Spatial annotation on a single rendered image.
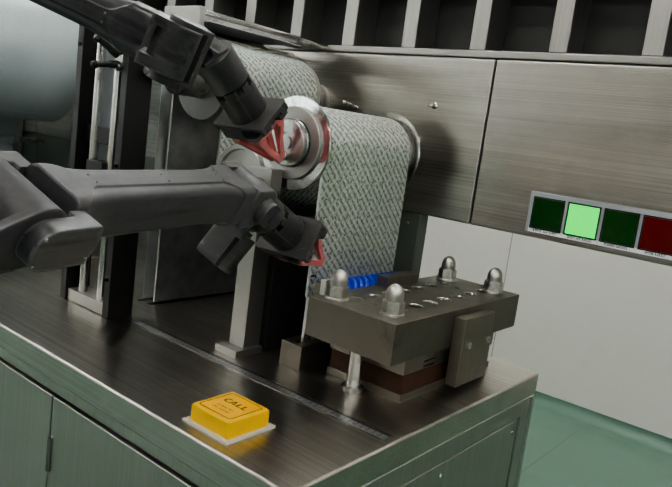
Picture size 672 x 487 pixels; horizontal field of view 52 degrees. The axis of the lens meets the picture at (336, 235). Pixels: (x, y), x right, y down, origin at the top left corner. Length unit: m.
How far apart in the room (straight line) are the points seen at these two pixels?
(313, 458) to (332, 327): 0.24
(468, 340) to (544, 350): 2.72
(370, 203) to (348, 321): 0.26
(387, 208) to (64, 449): 0.65
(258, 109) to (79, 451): 0.57
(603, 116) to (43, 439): 1.04
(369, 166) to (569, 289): 2.65
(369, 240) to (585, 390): 2.70
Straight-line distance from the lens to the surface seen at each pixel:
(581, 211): 1.19
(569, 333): 3.74
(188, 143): 1.36
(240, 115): 0.98
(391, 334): 0.95
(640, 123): 1.18
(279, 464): 0.82
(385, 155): 1.18
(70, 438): 1.15
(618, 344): 3.67
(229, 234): 0.92
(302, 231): 1.00
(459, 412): 1.05
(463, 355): 1.10
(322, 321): 1.02
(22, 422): 1.28
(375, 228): 1.19
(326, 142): 1.05
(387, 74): 1.40
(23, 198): 0.56
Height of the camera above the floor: 1.28
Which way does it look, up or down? 9 degrees down
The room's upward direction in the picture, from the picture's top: 8 degrees clockwise
